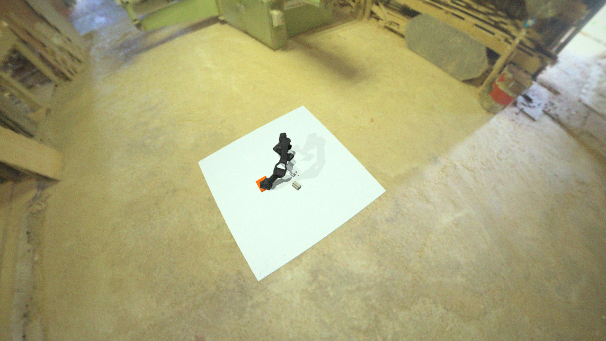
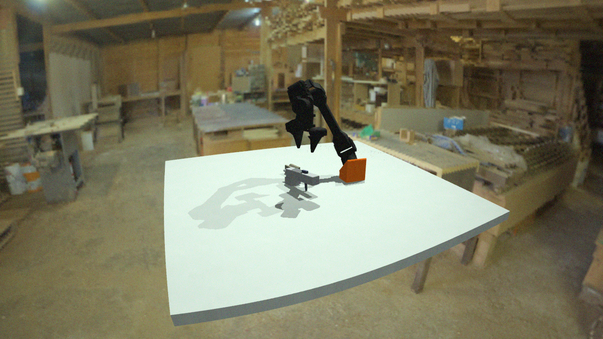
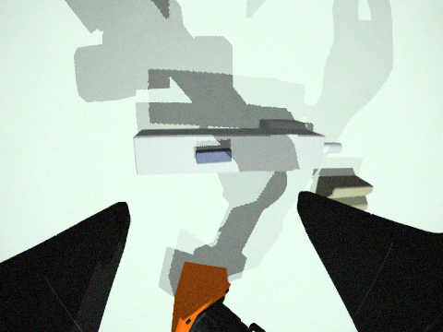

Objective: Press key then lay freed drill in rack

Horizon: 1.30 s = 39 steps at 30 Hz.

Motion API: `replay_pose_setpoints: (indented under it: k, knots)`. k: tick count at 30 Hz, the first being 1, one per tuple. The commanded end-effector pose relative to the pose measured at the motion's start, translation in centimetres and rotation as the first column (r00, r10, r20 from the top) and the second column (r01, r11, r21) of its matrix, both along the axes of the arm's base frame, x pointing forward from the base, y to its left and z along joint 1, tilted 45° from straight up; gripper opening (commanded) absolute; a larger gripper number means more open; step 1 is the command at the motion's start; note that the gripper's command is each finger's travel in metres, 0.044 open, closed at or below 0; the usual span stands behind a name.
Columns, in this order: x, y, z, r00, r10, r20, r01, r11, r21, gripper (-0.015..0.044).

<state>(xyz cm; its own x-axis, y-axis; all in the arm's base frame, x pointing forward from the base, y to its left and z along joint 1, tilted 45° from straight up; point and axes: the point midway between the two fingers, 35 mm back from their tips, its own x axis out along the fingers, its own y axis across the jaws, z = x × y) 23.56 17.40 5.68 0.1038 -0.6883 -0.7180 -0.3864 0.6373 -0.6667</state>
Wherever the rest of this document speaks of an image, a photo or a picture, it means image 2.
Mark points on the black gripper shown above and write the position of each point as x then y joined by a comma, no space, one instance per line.
316,133

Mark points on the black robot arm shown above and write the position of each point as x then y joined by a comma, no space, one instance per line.
303,100

